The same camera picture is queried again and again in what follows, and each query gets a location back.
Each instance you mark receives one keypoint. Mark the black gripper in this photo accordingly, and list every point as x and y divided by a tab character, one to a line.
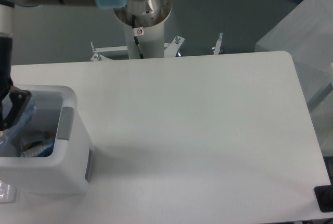
19	98

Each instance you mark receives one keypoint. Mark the clear plastic water bottle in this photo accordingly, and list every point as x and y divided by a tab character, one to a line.
7	136

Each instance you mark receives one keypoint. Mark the blue snack wrapper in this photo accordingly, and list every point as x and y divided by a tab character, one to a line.
39	150

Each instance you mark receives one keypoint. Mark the white trash can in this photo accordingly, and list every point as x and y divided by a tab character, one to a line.
66	169

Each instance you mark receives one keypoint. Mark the clear plastic item bottom left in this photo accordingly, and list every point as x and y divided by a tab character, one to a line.
7	193

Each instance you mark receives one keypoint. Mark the white side table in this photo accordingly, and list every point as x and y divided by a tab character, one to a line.
306	34

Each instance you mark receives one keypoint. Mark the black device at edge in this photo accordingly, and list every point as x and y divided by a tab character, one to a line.
324	198

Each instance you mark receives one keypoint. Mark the white pedestal base frame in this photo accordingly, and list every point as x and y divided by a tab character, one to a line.
172	49

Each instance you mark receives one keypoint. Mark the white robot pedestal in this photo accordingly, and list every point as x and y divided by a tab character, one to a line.
147	42

